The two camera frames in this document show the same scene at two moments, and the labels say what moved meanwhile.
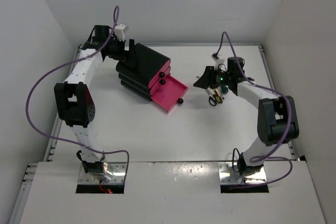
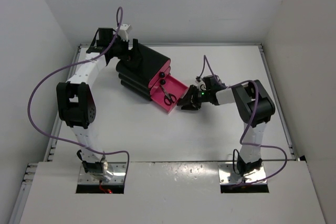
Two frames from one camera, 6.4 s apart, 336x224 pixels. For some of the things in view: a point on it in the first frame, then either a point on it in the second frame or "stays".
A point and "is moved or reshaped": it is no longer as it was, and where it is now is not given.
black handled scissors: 212,99 is moved or reshaped
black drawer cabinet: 137,80 stays
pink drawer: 169,93 stays
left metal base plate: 117,169 stays
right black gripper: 207,80 to 192,91
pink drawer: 160,74 stays
